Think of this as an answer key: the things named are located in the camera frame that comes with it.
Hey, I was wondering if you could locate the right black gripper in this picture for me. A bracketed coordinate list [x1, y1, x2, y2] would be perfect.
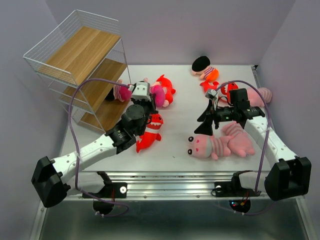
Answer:
[193, 99, 237, 136]

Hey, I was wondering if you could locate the boy doll pink hat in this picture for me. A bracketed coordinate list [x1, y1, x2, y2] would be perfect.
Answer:
[140, 78, 165, 108]
[105, 79, 132, 102]

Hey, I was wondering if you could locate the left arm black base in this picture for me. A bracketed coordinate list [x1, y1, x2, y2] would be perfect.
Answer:
[81, 171, 129, 218]

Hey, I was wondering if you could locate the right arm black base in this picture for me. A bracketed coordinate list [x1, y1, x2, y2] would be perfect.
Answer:
[211, 170, 259, 215]

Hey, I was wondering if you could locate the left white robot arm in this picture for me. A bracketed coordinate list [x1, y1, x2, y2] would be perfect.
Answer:
[31, 93, 157, 208]

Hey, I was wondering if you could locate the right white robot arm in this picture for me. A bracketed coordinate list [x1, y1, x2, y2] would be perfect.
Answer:
[187, 88, 312, 201]

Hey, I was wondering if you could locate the red shark plush left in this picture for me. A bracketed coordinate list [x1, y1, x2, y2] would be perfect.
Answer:
[136, 113, 164, 153]

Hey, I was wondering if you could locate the red shark plush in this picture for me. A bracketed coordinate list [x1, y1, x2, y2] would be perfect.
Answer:
[136, 113, 164, 153]
[199, 80, 239, 103]

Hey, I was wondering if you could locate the pink frog plush striped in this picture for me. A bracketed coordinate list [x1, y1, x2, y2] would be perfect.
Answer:
[187, 134, 234, 161]

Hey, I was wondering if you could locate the red whale plush back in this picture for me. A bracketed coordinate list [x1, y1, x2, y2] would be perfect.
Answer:
[155, 74, 176, 108]

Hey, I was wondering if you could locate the red shark plush right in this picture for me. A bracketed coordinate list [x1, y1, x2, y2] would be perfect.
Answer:
[199, 80, 239, 103]

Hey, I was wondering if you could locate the pink plush lying right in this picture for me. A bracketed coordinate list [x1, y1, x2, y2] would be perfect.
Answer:
[221, 121, 255, 158]

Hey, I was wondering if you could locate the pink plush far right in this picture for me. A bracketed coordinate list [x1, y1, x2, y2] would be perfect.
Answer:
[247, 87, 272, 107]

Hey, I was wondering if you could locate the boy doll black hair orange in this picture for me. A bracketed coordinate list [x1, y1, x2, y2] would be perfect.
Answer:
[191, 55, 219, 82]

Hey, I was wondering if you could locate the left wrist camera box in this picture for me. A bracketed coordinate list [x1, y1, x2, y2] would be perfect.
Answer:
[131, 81, 151, 102]

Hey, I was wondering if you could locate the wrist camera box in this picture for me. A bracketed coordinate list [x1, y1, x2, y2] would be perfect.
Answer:
[205, 89, 219, 101]
[131, 81, 151, 102]

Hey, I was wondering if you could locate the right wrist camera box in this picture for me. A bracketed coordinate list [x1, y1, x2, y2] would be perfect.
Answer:
[205, 89, 219, 101]

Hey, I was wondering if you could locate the aluminium rail frame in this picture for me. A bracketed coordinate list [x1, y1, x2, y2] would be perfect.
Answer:
[41, 170, 305, 202]

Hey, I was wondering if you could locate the white wire wooden shelf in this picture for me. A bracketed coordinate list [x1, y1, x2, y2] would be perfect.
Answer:
[23, 10, 132, 133]

